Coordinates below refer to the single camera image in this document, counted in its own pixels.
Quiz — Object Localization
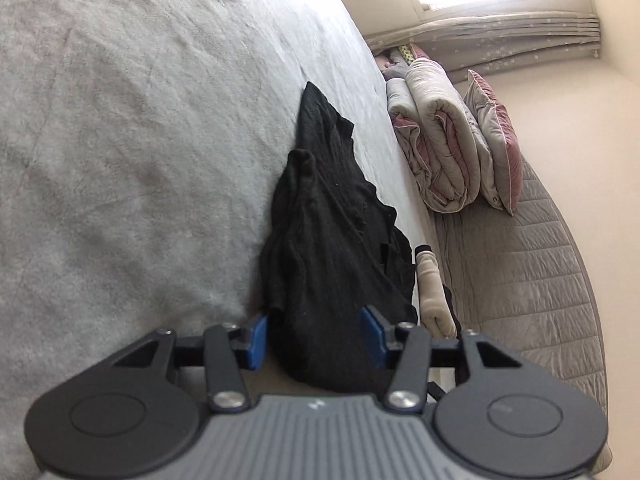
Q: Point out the pink grey pillow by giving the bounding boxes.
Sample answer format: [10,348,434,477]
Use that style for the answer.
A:
[462,69,524,217]

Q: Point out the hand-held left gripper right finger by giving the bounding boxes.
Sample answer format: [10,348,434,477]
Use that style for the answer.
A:
[360,305,526,413]

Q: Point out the black shirt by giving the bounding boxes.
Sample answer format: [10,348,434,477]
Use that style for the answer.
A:
[257,81,420,395]

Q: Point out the folded grey pink quilt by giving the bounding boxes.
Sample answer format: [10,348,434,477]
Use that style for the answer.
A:
[386,56,482,213]

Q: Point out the small lilac cloth pile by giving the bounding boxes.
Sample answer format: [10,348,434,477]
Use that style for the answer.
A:
[375,42,426,81]

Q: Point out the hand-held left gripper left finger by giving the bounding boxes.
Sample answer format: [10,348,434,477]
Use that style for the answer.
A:
[107,310,271,413]

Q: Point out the grey star print curtain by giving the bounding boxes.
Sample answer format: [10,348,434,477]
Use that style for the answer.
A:
[362,10,601,76]

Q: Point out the folded beige navy garment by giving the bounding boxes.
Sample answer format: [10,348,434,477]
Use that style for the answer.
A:
[414,244,463,341]

